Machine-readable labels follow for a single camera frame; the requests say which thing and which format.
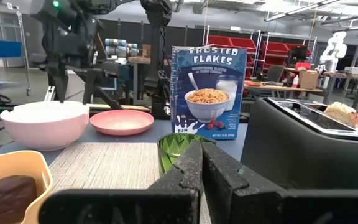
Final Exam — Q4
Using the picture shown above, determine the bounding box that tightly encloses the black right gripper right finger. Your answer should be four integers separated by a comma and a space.
201, 141, 358, 224

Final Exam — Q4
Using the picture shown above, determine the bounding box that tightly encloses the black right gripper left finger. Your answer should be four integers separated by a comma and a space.
38, 140, 204, 224

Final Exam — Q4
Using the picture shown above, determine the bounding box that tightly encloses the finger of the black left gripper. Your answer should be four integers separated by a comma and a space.
74, 67, 125, 111
46, 63, 70, 103

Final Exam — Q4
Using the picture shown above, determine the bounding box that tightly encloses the pink plate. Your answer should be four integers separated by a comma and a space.
89, 109, 155, 136

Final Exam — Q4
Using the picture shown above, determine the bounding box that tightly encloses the pink bowl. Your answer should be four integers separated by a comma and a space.
0, 100, 90, 152

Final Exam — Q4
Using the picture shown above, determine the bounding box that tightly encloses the blue Frosted Flakes cereal box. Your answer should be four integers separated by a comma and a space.
170, 45, 247, 141

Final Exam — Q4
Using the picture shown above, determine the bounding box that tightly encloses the toast slice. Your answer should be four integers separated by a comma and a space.
323, 101, 358, 132

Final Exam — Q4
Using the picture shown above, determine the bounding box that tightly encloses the dark red apple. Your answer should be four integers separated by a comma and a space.
0, 174, 39, 224

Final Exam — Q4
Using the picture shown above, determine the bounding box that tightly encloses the wooden side board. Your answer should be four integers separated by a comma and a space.
88, 103, 150, 111

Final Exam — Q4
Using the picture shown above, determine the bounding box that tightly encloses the green glass cup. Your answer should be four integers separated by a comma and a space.
157, 133, 217, 178

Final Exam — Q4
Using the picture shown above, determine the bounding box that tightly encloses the black toaster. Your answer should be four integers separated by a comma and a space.
240, 96, 358, 190

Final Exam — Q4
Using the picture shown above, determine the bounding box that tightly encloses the blue storage bin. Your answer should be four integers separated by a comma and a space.
0, 39, 23, 59

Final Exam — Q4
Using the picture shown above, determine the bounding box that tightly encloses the grey woven placemat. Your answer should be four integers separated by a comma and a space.
48, 142, 213, 224

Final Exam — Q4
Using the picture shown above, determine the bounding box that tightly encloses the yellow plastic tray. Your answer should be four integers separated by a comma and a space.
0, 150, 54, 224

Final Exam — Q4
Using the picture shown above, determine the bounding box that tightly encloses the wooden workbench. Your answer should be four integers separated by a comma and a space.
244, 81, 324, 98

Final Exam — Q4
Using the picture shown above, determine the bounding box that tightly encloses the grey office chair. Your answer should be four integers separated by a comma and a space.
265, 64, 286, 83

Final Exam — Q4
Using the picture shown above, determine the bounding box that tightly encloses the cardboard box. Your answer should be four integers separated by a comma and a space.
298, 69, 320, 90

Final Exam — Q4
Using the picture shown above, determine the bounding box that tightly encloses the metal rack with red bins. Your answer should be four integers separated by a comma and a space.
258, 30, 318, 78
202, 25, 262, 78

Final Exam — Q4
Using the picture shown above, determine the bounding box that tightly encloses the black monitor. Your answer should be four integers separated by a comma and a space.
287, 45, 308, 66

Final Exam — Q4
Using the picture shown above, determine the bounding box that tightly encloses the black table frame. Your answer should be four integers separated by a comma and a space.
85, 107, 152, 115

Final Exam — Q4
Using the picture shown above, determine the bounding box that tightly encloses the wire shelving rack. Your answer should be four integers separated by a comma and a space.
0, 2, 32, 96

